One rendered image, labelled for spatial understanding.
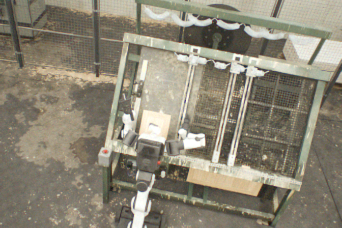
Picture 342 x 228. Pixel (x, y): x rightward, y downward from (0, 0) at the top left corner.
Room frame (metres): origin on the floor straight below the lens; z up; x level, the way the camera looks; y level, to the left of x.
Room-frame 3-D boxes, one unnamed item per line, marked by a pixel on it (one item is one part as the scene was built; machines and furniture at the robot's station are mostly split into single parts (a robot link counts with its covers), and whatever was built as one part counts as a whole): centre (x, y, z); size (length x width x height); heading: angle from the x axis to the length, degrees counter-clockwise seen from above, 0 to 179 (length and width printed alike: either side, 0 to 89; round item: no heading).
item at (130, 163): (2.34, 0.16, 0.69); 0.50 x 0.14 x 0.24; 86
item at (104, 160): (2.30, 0.60, 0.84); 0.12 x 0.12 x 0.18; 86
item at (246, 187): (2.59, -0.81, 0.52); 0.90 x 0.02 x 0.55; 86
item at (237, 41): (3.50, -0.42, 1.85); 0.80 x 0.06 x 0.80; 86
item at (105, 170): (2.30, 0.60, 0.38); 0.06 x 0.06 x 0.75; 86
